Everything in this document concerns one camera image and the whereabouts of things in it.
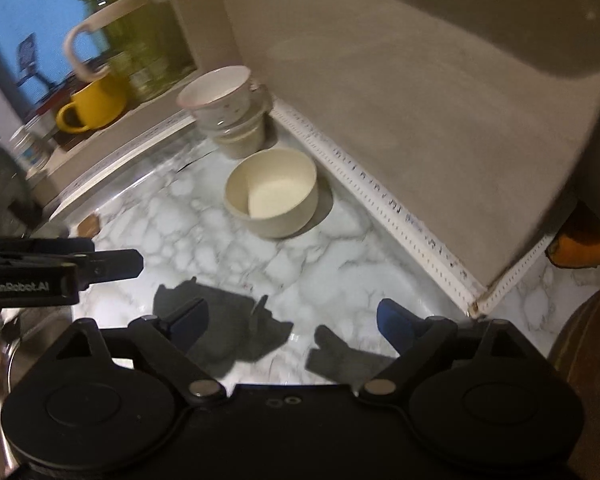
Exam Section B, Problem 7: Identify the steel sink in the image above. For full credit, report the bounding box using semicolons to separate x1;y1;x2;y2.
0;307;78;396

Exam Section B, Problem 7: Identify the green glass jar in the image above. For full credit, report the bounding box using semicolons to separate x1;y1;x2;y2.
77;0;197;103

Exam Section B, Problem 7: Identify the floral ceramic bowl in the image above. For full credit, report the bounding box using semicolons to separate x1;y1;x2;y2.
176;66;255;128

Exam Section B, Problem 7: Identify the small glass jar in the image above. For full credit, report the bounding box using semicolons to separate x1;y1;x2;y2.
9;114;56;173

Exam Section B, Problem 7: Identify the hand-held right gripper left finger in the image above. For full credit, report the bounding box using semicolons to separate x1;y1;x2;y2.
55;297;227;406

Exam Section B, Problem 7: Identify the window pane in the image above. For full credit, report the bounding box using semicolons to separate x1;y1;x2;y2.
0;0;97;126

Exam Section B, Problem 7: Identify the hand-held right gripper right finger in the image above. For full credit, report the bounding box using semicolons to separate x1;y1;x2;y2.
359;298;527;397

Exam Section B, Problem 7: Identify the clear plastic container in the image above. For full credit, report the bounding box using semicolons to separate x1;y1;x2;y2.
212;105;273;159

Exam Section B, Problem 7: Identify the cream bowl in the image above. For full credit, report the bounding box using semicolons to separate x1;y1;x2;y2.
223;148;319;239

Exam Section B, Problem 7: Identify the music note tape strip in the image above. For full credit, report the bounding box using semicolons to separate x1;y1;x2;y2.
269;105;552;317

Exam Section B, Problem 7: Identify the yellow mug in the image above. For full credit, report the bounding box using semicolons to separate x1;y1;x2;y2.
55;75;131;134

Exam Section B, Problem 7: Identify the orange object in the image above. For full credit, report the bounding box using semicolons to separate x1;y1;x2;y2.
546;231;600;269

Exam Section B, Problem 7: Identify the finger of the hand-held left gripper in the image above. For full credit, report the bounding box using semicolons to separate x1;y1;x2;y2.
76;248;145;290

